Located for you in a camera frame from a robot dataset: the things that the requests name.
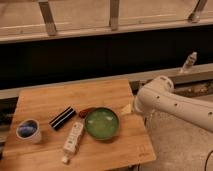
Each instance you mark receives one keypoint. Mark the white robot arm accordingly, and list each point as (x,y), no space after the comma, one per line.
(159,95)

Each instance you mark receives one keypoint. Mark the metal railing frame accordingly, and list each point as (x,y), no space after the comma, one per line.
(31,20)

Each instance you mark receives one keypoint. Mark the red brown small object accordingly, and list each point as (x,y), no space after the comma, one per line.
(83,113)

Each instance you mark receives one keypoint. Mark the pale yellow sponge piece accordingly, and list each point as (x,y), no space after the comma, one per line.
(127,109)

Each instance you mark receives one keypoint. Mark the green ceramic bowl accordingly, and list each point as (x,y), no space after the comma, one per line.
(102,123)

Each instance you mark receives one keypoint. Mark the wooden table board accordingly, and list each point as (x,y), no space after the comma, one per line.
(131,146)

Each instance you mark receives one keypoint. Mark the black rectangular box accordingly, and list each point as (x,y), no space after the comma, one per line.
(62,118)

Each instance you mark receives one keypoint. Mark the white cup blue inside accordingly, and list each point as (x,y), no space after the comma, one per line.
(29,131)

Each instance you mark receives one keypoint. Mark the white bottle on ledge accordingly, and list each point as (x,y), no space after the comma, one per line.
(188,64)

